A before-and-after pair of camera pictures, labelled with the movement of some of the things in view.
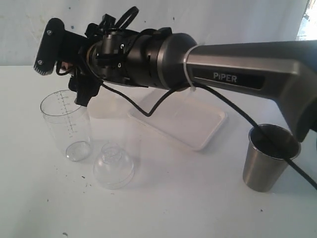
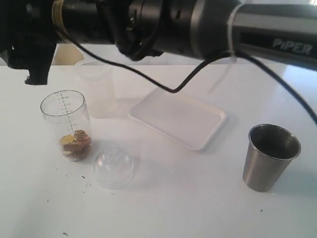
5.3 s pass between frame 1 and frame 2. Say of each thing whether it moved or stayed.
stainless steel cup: stayed
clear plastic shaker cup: stayed
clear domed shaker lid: stayed
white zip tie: moved
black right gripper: moved
